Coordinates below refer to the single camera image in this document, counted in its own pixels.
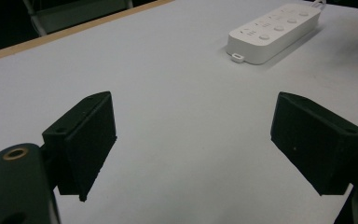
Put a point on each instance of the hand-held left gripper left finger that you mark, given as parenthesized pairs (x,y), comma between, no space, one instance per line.
(87,143)

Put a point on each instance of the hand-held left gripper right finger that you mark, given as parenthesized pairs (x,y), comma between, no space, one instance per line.
(313,140)

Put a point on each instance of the white power strip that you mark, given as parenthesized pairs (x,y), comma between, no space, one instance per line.
(273,31)

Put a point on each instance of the metal stand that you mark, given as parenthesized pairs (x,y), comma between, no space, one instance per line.
(74,14)

